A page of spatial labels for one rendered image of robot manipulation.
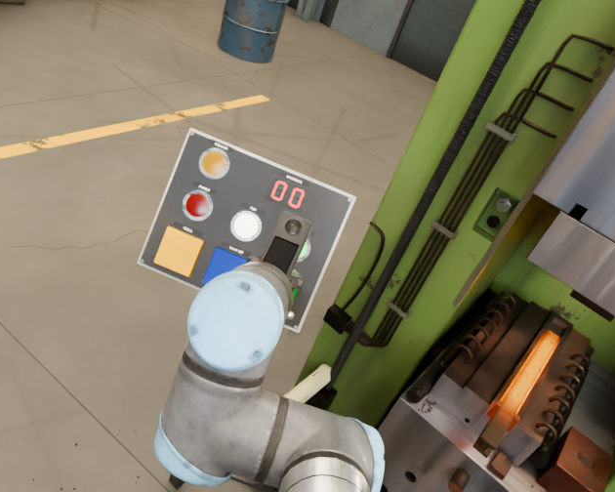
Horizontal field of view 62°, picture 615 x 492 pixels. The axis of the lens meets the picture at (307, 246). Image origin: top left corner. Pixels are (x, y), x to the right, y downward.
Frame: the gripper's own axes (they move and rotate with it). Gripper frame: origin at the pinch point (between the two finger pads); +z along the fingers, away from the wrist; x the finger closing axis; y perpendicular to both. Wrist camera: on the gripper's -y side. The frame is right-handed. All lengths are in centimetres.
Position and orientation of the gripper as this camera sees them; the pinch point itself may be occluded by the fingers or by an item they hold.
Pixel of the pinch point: (282, 265)
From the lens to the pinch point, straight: 85.6
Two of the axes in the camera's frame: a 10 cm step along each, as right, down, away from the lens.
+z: 0.6, -0.6, 10.0
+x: 9.2, 3.9, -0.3
